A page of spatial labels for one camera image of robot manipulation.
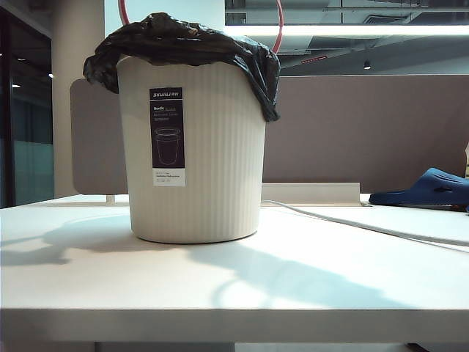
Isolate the cream ribbed plastic trash can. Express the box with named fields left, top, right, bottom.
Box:
left=116, top=54, right=267, bottom=245

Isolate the black plastic garbage bag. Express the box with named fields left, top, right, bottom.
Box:
left=82, top=12, right=281, bottom=122

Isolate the pink plastic ring lid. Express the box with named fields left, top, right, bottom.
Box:
left=117, top=0, right=284, bottom=55

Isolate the brown fabric partition panel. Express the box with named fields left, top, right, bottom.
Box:
left=262, top=76, right=469, bottom=184

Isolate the grey rounded desk divider panel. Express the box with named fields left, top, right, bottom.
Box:
left=70, top=78, right=129, bottom=196

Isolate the long ceiling light strip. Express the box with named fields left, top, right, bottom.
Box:
left=225, top=24, right=469, bottom=37

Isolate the dark blue slipper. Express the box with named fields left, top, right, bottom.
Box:
left=368, top=167, right=469, bottom=213

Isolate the round white column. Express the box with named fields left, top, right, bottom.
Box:
left=51, top=0, right=106, bottom=199

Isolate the white power cable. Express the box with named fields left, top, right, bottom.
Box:
left=260, top=199, right=469, bottom=249

